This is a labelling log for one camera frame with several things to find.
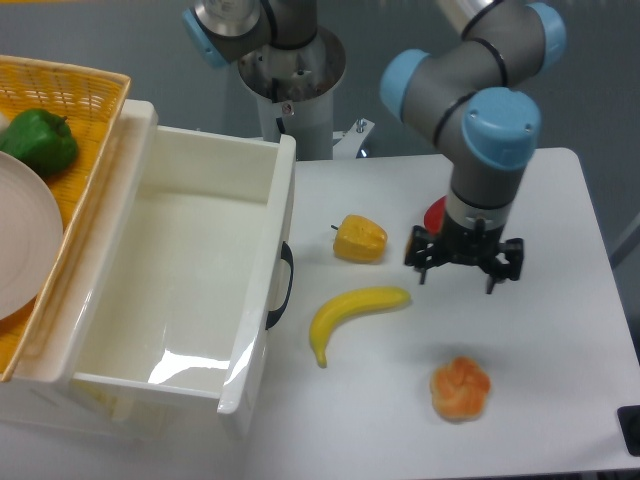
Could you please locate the white metal table bracket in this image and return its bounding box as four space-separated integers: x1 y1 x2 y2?
332 118 375 160

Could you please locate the green bell pepper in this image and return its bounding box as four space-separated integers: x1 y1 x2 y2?
1 108 79 178

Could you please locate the yellow banana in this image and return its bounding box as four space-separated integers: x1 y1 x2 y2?
309 286 411 368

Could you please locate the white drawer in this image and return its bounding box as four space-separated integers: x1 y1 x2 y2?
69 124 297 415

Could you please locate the yellow woven basket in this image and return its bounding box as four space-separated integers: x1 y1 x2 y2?
1 55 131 382

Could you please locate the red bell pepper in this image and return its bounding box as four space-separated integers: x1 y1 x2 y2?
423 196 446 235

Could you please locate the white drawer cabinet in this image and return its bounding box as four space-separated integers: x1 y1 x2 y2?
1 101 256 436

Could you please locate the beige round plate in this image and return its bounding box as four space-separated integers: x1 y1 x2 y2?
1 153 63 318

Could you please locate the yellow bell pepper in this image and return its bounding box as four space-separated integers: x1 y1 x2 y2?
331 214 388 263

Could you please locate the black device at edge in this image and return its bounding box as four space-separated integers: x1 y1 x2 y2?
617 405 640 457

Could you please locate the peeled orange mandarin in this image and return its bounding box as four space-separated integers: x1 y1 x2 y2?
429 356 491 422

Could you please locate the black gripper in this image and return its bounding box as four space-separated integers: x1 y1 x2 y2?
404 222 524 295

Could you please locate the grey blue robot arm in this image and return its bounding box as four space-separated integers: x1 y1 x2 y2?
182 1 566 286

